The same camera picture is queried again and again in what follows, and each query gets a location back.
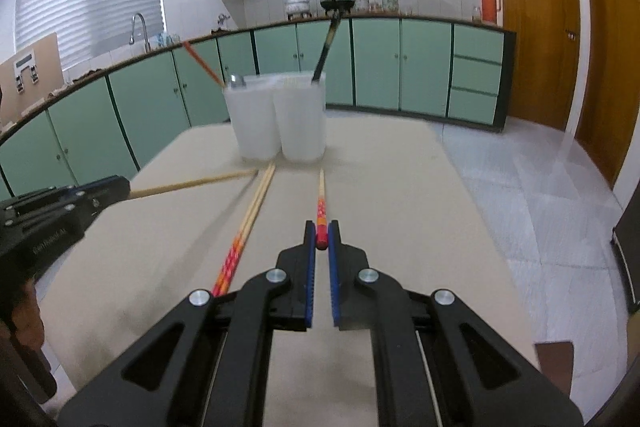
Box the white plastic utensil holder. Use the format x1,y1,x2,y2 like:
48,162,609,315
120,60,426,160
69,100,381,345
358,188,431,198
224,72,326,164

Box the chrome sink faucet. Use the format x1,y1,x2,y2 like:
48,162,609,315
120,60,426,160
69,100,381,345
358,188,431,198
129,12,151,53

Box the black wok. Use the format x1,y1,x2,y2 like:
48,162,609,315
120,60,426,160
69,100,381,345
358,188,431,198
320,0,355,17

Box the green lower kitchen cabinets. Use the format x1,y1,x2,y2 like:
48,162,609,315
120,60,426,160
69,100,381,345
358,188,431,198
0,16,518,203

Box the black chopstick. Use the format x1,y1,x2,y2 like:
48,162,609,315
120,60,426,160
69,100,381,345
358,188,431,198
311,16,342,83

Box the person left hand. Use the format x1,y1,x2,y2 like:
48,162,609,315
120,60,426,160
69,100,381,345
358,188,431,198
1,279,44,351

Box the brown wooden door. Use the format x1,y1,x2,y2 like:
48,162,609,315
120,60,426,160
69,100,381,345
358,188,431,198
502,0,580,130
576,0,639,185

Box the black chair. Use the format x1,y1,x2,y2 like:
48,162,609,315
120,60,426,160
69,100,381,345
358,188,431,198
612,188,640,314

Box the orange thermos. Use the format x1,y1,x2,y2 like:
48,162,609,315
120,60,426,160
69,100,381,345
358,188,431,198
480,0,502,25

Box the cardboard box with labels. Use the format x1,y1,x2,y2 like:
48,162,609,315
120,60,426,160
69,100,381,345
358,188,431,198
1,32,64,127

